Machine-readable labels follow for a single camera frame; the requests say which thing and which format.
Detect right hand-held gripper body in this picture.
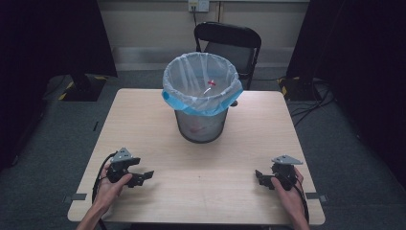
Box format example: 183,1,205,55
270,154,304,192

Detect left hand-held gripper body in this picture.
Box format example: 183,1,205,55
105,147,142,184

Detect black mesh trash bin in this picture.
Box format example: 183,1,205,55
173,104,230,145

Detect clear plastic bottle red label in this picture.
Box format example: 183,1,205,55
202,82,216,98

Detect white and blue bin bag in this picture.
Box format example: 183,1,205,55
160,51,244,117

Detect person's left hand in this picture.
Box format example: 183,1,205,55
92,162,134,215

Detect person's right hand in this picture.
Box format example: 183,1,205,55
269,167,307,222

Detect grey tape strip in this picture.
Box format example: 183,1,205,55
62,193,88,204
304,192,328,203

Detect black stand base striped tape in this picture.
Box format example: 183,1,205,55
57,73,109,103
277,76,319,103

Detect dark curtain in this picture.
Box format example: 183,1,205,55
0,0,118,171
285,0,406,190

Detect black folding chair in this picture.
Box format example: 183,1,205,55
192,21,262,91

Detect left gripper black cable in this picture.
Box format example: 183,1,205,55
91,151,119,230

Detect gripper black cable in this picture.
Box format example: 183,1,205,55
292,177,311,224
91,151,119,230

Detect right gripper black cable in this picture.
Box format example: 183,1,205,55
292,177,311,224

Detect black floor cables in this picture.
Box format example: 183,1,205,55
286,78,337,127

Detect white wall outlet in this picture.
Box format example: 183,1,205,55
187,0,211,13

